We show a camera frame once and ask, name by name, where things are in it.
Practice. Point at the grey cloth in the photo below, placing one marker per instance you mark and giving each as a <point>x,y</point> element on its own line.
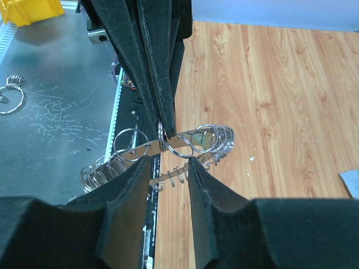
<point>351,181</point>

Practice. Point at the yellow plastic bin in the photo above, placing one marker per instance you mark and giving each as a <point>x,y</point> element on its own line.
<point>26,12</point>

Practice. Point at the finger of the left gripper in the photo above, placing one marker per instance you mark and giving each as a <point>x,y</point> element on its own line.
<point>121,22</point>
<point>161,30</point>

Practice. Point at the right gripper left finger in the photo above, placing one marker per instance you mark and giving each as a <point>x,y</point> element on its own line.
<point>101,229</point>

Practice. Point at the large loose keyring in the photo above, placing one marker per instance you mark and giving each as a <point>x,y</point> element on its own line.
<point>12,95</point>

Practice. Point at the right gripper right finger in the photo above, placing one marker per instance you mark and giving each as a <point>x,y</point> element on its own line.
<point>230,231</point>

